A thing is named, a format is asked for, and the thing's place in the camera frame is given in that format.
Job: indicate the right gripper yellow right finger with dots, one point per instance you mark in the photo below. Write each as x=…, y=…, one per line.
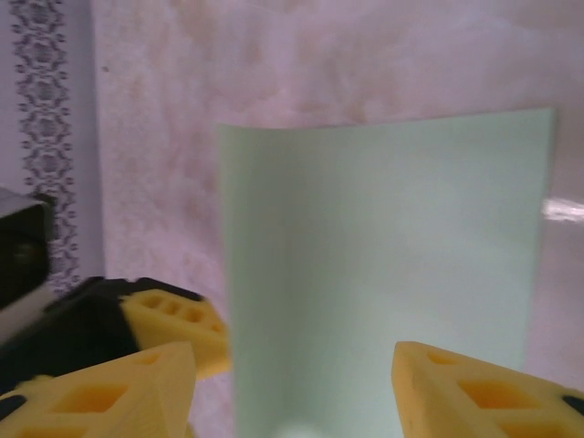
x=479, y=401

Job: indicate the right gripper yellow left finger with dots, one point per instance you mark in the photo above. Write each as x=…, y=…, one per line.
x=91, y=401

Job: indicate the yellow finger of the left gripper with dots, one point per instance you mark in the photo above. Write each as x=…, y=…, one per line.
x=182, y=328

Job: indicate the light green paper sheet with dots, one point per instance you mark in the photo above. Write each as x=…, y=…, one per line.
x=388, y=237

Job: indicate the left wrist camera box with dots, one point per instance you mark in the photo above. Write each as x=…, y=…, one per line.
x=23, y=246

